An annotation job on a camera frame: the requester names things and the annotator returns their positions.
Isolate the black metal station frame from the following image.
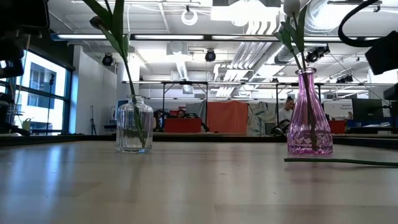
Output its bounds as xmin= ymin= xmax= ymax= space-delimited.
xmin=122 ymin=80 xmax=210 ymax=133
xmin=242 ymin=81 xmax=398 ymax=131

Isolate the small black tripod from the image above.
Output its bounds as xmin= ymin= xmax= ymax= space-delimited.
xmin=89 ymin=105 xmax=96 ymax=135

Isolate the white coiled cable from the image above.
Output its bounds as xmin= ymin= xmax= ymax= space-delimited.
xmin=181 ymin=8 xmax=199 ymax=27

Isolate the purple glass vase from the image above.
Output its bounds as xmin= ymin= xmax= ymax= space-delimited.
xmin=286 ymin=67 xmax=334 ymax=156

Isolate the black camera cable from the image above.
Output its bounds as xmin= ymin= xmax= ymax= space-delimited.
xmin=337 ymin=0 xmax=382 ymax=48

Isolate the white printed sign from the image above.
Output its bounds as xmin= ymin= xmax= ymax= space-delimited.
xmin=323 ymin=99 xmax=354 ymax=121

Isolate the clear ribbed glass vase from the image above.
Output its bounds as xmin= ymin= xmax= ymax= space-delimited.
xmin=116 ymin=95 xmax=155 ymax=154

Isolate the black ceiling lamp cluster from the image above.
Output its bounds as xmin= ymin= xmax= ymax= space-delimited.
xmin=336 ymin=74 xmax=354 ymax=84

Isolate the red plastic bin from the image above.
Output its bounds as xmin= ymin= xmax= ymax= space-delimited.
xmin=328 ymin=119 xmax=346 ymax=134
xmin=164 ymin=118 xmax=203 ymax=134

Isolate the large window with dark frame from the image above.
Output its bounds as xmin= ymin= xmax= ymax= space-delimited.
xmin=0 ymin=49 xmax=74 ymax=135

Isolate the thin black stand pole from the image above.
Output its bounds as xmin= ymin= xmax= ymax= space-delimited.
xmin=46 ymin=73 xmax=56 ymax=135

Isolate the orange cloth partition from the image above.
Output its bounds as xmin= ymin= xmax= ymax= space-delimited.
xmin=206 ymin=100 xmax=249 ymax=134

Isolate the black bulky equipment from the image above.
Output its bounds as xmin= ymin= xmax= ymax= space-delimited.
xmin=0 ymin=93 xmax=31 ymax=136

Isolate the long black light bar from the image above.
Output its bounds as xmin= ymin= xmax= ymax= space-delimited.
xmin=49 ymin=32 xmax=382 ymax=43

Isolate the black table border rail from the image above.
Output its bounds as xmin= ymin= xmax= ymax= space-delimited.
xmin=0 ymin=133 xmax=398 ymax=147

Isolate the leaf print cloth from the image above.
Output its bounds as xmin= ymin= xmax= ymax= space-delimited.
xmin=248 ymin=101 xmax=280 ymax=137

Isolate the grey cloth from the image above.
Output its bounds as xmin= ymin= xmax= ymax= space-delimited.
xmin=185 ymin=99 xmax=207 ymax=119

